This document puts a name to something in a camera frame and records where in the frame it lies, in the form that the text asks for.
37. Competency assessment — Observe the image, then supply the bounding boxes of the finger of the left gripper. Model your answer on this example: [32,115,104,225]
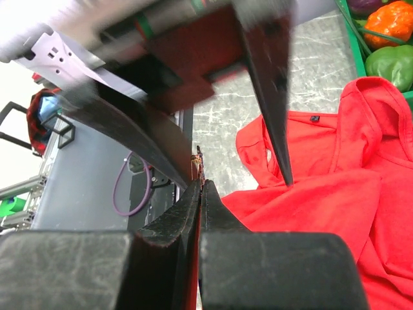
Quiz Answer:
[232,1,294,186]

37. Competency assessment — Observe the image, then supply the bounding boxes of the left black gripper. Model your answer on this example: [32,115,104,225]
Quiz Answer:
[60,1,244,189]

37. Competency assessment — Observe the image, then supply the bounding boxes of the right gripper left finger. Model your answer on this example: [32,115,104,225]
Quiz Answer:
[1,181,202,309]

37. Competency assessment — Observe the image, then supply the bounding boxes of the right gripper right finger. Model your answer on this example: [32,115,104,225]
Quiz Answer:
[199,180,368,309]

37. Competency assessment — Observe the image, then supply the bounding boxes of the silver blue brooch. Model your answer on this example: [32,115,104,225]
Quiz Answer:
[190,145,205,191]

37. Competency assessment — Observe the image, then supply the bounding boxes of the red t-shirt garment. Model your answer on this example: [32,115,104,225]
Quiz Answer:
[223,77,412,309]

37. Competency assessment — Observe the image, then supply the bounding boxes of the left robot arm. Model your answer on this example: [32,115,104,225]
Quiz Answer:
[1,1,294,188]

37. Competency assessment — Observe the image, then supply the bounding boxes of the green plastic basket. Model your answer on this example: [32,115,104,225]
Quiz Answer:
[336,1,412,106]

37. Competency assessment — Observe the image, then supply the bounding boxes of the purple toy onion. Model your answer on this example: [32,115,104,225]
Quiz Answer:
[347,0,387,16]

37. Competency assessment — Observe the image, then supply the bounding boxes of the orange toy pumpkin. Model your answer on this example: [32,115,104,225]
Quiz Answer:
[365,1,412,45]

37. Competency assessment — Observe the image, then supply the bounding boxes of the green toy vegetable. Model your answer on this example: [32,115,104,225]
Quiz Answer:
[365,45,412,92]

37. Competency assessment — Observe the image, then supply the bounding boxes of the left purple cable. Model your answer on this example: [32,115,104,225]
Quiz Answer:
[112,151,152,217]

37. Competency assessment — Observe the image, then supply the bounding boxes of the aluminium rail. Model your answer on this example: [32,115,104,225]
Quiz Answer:
[1,133,60,234]

